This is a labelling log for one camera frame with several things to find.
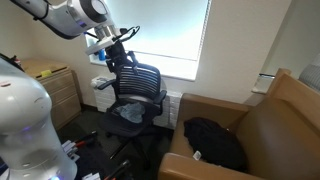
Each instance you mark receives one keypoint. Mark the glass side table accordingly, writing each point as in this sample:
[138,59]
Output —
[263,83]

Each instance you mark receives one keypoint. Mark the grey-blue crumpled cloth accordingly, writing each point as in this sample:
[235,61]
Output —
[133,111]

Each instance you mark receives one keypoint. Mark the yellow sticky note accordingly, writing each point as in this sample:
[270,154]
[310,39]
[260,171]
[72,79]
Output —
[46,73]

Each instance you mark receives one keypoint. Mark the white drawer unit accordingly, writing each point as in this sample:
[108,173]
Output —
[171,110]

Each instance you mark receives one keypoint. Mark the blue cylindrical bottle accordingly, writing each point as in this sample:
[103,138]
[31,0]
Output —
[101,55]

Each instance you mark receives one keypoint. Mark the black rod tool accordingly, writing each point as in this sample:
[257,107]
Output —
[118,170]

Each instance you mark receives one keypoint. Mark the black mesh office chair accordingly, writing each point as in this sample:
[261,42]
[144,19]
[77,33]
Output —
[138,83]

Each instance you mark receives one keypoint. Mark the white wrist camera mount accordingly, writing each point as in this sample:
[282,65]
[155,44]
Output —
[100,46]

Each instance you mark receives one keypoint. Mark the black bag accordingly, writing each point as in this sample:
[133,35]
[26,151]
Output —
[213,141]

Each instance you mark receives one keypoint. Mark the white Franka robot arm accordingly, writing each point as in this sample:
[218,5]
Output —
[23,110]

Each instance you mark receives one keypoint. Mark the white window roller blind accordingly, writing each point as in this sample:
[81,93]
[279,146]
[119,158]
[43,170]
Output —
[163,26]

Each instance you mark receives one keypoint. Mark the light wooden dresser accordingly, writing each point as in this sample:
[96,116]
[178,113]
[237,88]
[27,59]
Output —
[61,96]

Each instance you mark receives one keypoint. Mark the white garment tag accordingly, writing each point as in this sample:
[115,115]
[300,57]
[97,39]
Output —
[197,155]

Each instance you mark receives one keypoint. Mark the small white boxes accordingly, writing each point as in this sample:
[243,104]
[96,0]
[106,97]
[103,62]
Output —
[70,150]

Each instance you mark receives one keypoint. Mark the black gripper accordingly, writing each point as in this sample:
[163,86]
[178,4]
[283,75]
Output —
[118,55]

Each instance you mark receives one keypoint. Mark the tan leather armchair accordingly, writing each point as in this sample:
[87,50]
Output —
[266,133]

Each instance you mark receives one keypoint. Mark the grey striped pillow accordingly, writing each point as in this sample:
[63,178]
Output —
[311,75]

